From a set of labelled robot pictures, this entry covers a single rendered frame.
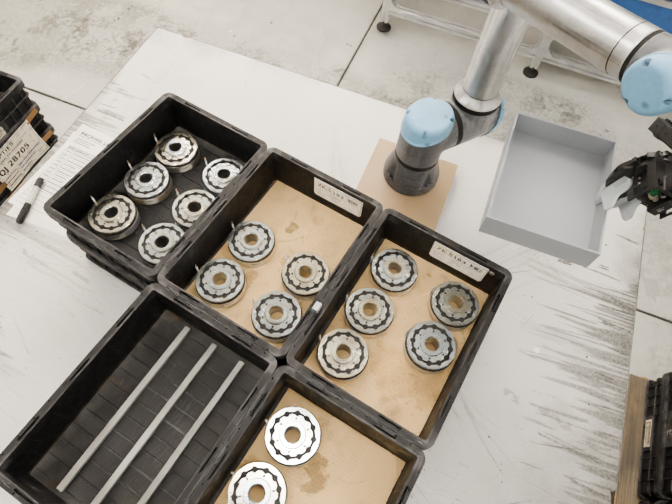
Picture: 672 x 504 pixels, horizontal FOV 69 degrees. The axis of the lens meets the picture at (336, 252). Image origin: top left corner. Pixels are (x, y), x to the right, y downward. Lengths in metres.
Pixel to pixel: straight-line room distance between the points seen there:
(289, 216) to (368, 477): 0.58
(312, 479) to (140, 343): 0.43
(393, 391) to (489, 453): 0.28
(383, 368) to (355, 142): 0.71
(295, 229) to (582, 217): 0.60
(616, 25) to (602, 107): 2.17
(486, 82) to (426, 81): 1.53
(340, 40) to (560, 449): 2.28
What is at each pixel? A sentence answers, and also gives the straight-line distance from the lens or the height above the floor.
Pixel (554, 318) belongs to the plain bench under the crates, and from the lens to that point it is 1.33.
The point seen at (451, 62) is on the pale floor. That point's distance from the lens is 2.87.
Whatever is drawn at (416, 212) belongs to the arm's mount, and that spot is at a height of 0.73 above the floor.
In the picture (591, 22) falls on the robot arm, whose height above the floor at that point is 1.38.
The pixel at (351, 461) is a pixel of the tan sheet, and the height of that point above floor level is 0.83.
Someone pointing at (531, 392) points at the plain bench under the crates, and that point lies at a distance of 1.24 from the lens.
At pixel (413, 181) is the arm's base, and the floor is 0.78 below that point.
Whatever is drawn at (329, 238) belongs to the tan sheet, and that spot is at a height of 0.83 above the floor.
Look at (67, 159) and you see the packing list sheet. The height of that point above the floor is 0.70.
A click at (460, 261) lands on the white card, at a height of 0.90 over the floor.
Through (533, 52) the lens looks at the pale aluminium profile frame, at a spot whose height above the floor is 0.13.
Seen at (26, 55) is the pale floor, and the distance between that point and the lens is 3.09.
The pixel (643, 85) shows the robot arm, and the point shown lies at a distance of 0.75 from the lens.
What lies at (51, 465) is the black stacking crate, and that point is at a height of 0.83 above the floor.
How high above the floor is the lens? 1.81
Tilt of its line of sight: 62 degrees down
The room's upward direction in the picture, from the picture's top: 7 degrees clockwise
